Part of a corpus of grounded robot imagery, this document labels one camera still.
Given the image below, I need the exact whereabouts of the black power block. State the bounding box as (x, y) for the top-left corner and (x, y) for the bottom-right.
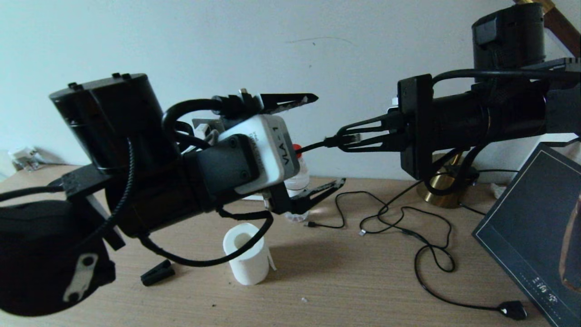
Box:
(452, 166), (478, 187)

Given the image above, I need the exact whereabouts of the black lamp power cord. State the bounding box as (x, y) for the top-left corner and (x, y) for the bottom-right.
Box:
(305, 192), (528, 321)

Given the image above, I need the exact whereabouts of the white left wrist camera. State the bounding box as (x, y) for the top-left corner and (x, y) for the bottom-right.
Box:
(218, 114), (301, 196)

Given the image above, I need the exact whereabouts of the small white object by wall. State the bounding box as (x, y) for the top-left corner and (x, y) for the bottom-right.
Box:
(9, 147), (44, 171)

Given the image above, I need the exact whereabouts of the brass desk lamp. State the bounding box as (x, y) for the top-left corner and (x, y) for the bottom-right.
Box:
(417, 0), (581, 208)

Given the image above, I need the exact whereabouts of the white toilet paper roll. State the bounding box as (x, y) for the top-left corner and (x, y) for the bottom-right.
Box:
(223, 223), (276, 285)

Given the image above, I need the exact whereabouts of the dark gift bag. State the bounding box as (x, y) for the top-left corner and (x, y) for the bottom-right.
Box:
(472, 142), (581, 327)

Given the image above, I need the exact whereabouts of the grey wall socket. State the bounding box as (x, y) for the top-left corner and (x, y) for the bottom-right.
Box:
(192, 119), (225, 133)

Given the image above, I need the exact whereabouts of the water bottle red cap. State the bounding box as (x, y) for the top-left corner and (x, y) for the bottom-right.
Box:
(281, 144), (311, 223)

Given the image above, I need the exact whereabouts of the brown ribbon bag handle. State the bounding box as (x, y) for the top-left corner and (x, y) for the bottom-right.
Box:
(559, 191), (581, 293)

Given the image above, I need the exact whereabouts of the black plastic clip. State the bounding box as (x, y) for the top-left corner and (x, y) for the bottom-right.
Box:
(141, 259), (176, 287)

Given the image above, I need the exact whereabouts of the black cable silver connector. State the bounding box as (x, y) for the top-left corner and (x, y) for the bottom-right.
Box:
(359, 172), (454, 237)

